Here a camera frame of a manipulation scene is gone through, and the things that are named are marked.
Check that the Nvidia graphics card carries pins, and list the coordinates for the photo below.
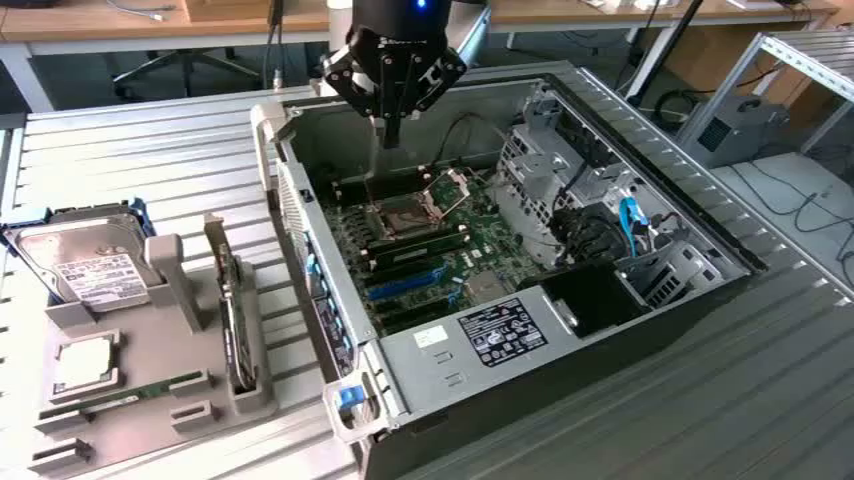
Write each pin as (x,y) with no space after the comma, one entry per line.
(234,320)

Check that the black office chair base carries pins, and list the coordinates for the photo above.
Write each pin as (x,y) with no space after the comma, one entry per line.
(190,59)

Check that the silver CPU chip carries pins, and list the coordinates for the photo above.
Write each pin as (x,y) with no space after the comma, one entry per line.
(83,362)

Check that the silver hard disk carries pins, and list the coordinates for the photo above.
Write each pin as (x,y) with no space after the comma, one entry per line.
(80,260)

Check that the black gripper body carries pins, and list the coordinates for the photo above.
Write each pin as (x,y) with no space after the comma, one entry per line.
(400,25)

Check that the aluminium frame table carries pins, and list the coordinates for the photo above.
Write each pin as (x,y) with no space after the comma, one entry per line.
(807,57)

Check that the silver drive cage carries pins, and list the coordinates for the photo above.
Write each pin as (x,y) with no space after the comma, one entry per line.
(534,165)

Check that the thin locking lever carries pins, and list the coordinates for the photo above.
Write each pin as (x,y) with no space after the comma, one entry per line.
(368,195)

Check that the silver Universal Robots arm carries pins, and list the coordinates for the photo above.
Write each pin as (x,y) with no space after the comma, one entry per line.
(336,25)

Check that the silver hard disk drive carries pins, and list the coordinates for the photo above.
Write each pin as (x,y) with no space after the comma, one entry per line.
(142,215)

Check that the grey power supply unit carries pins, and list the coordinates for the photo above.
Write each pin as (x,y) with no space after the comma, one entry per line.
(434,380)

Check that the green motherboard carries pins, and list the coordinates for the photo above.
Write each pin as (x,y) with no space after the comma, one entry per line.
(480,240)

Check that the grey control box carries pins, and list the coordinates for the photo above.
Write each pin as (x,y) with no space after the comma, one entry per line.
(734,132)

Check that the brown box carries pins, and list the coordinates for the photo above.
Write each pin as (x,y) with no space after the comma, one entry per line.
(227,10)

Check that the grey parts rack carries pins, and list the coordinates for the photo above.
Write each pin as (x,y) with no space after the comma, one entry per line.
(154,360)

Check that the metal socket cover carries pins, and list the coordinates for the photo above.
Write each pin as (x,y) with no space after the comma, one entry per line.
(455,176)

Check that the black stand pole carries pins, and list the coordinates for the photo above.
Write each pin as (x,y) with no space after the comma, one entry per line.
(675,32)

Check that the green RAM stick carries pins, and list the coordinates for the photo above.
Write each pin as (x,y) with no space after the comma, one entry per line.
(407,254)
(160,386)

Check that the silver chipset heatsink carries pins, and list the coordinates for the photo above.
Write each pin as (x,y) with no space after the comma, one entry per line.
(486,287)

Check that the CPU socket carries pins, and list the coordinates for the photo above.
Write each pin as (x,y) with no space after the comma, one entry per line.
(403,220)

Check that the blue expansion slot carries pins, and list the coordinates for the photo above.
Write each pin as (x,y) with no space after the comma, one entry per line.
(400,289)

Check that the open black PC case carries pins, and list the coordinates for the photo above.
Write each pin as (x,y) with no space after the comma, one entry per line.
(534,400)

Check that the silver disk bay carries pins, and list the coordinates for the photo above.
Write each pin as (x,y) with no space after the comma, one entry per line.
(667,265)

